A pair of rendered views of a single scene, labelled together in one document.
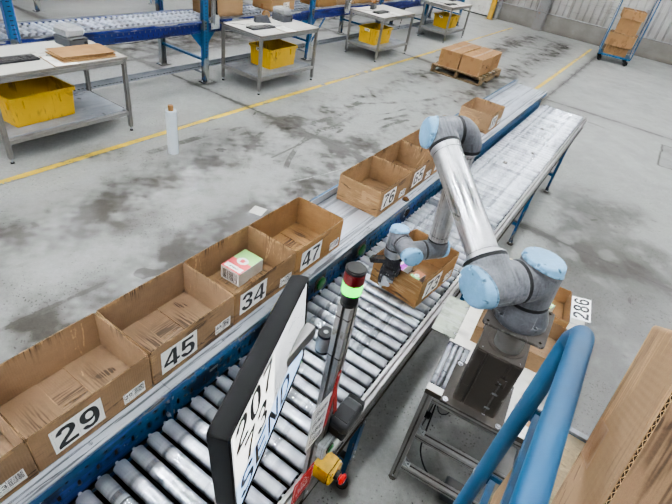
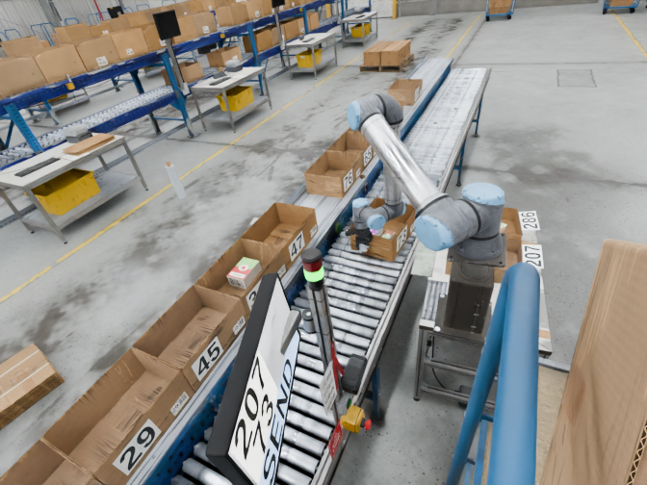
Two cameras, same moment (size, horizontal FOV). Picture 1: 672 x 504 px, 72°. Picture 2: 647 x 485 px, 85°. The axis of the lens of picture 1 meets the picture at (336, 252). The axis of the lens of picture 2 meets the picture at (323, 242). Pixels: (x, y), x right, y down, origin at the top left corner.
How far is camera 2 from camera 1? 0.23 m
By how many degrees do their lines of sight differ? 3
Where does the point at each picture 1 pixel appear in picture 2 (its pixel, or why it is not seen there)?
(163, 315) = (191, 331)
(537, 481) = not seen: outside the picture
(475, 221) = (414, 178)
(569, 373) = (518, 334)
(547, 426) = (505, 426)
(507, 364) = (478, 288)
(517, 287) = (466, 222)
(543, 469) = not seen: outside the picture
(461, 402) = (452, 328)
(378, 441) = (398, 373)
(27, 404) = (97, 438)
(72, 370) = (127, 398)
